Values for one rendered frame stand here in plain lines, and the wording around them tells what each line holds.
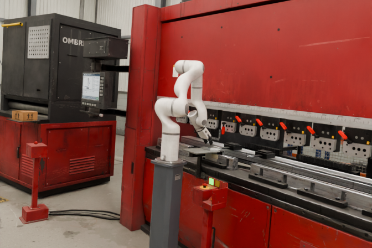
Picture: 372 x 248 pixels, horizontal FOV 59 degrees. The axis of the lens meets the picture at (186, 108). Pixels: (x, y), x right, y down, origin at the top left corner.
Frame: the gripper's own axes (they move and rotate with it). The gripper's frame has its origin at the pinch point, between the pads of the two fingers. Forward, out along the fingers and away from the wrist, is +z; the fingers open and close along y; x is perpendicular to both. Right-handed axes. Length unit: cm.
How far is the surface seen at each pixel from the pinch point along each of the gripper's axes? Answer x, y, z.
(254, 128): -14.3, -43.4, -10.9
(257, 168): 3.3, -48.2, 12.7
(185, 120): -11.8, 37.0, -8.0
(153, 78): -32, 86, -40
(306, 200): 17, -95, 11
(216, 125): -12.2, -4.0, -7.9
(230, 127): -12.5, -19.9, -8.7
